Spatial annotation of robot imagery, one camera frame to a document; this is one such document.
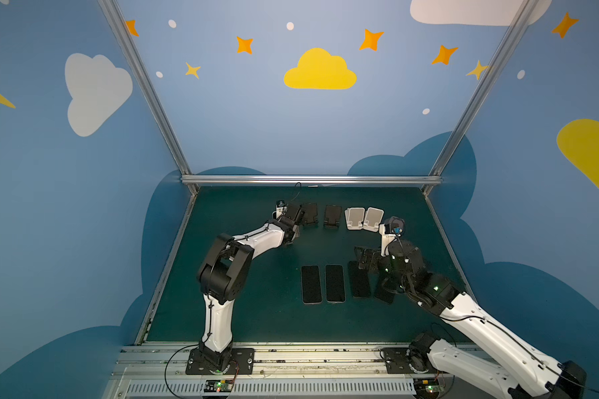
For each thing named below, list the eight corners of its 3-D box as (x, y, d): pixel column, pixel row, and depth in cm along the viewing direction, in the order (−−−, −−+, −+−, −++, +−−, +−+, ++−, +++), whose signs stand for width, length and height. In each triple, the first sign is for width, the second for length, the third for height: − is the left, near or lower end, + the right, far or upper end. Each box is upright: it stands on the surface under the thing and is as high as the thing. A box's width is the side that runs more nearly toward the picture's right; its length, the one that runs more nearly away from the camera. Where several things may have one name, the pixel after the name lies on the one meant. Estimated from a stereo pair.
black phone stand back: (324, 229, 109) (325, 217, 102) (323, 217, 113) (324, 204, 106) (339, 229, 109) (342, 217, 102) (338, 218, 113) (341, 204, 106)
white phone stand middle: (346, 229, 108) (349, 219, 103) (345, 217, 113) (347, 207, 107) (363, 229, 108) (366, 219, 103) (360, 218, 113) (364, 207, 107)
